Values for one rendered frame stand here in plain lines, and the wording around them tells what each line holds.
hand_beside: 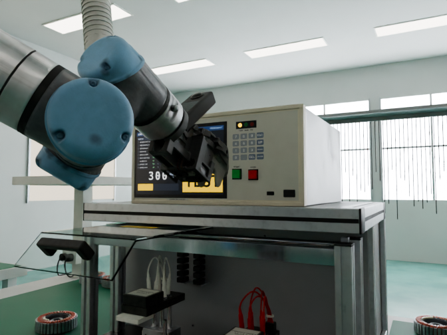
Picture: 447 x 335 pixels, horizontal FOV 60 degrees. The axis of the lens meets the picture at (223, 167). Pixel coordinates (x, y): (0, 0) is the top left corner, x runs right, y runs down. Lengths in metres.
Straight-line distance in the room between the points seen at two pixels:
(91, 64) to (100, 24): 1.80
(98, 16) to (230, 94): 5.96
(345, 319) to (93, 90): 0.58
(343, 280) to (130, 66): 0.50
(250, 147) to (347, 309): 0.36
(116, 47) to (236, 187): 0.43
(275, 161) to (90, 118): 0.51
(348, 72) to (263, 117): 6.62
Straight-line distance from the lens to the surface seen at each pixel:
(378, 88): 7.26
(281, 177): 0.79
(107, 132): 0.35
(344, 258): 0.73
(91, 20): 2.33
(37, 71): 0.38
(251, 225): 0.79
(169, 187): 0.92
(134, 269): 1.16
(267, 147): 0.81
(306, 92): 7.50
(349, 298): 0.74
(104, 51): 0.52
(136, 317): 0.89
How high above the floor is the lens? 1.15
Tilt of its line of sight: 3 degrees up
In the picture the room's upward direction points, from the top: straight up
